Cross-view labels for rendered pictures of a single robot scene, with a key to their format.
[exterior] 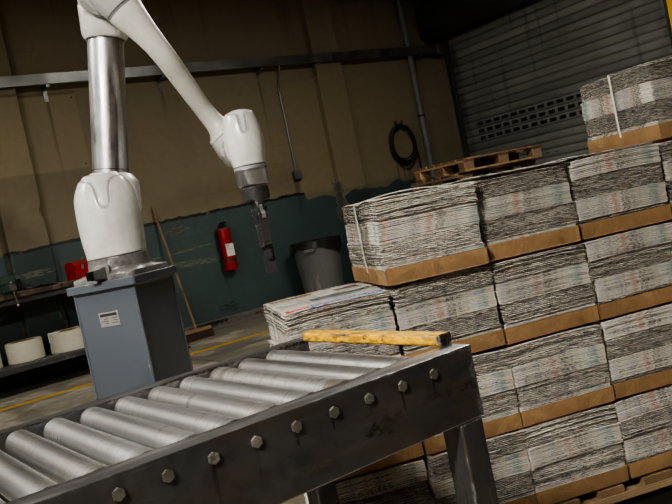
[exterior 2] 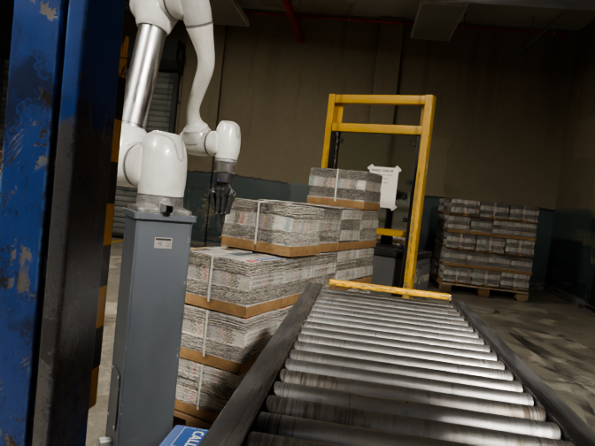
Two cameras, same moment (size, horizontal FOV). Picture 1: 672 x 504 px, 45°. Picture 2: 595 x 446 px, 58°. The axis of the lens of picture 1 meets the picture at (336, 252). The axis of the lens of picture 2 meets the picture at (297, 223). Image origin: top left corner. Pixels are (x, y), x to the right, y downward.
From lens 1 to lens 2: 171 cm
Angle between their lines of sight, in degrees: 49
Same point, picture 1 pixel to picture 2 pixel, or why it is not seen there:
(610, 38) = not seen: hidden behind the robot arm
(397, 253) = (295, 238)
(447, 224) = (312, 228)
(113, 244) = (178, 188)
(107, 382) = (143, 289)
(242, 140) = (235, 143)
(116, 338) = (164, 257)
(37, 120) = not seen: outside the picture
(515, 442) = not seen: hidden behind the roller
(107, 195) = (181, 152)
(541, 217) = (331, 234)
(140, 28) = (210, 44)
